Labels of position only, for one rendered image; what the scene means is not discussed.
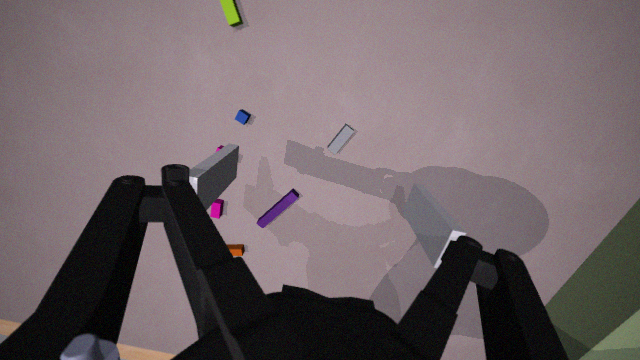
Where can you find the orange rod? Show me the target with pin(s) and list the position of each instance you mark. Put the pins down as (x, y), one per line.
(236, 249)

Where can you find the purple rod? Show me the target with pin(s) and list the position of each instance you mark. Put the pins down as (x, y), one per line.
(278, 208)

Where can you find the small blue cube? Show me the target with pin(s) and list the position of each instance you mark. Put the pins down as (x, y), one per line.
(242, 116)

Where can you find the lime green rod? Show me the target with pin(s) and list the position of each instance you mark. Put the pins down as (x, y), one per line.
(231, 12)

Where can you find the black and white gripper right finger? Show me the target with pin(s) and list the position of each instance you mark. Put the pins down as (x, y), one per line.
(515, 323)

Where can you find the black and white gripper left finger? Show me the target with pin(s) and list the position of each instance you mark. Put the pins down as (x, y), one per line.
(81, 314)

